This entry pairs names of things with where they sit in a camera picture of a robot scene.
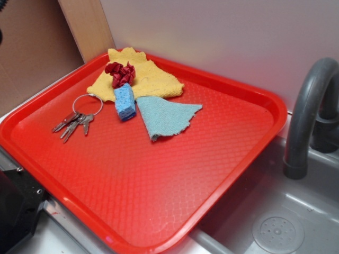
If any grey plastic sink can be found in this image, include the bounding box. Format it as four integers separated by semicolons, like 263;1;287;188
190;138;338;253

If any crumpled red paper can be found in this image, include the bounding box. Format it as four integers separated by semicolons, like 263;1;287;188
104;62;136;89

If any light blue cloth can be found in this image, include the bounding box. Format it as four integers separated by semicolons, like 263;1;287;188
137;96;203;141

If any grey toy faucet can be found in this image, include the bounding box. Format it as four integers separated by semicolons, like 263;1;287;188
283;58;338;179

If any red plastic tray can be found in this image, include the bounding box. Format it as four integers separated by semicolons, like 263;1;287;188
1;54;287;253

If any silver key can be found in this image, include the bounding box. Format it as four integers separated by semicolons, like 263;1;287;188
82;114;94;135
60;113;85;143

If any wooden post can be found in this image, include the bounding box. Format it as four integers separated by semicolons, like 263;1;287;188
58;0;115;63

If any silver key ring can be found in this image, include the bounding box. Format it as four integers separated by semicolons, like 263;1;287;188
72;94;103;117

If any yellow cloth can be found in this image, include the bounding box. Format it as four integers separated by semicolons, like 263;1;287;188
87;47;184;102

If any blue sponge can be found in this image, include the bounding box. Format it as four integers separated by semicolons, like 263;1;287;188
114;83;136;122

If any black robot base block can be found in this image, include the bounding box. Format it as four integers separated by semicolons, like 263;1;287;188
1;169;47;253

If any brown cardboard panel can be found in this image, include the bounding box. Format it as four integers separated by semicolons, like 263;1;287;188
1;1;84;115

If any red-headed key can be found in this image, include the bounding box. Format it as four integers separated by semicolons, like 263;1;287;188
52;112;79;132

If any silver key right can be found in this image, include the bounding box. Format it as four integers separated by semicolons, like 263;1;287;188
82;114;94;135

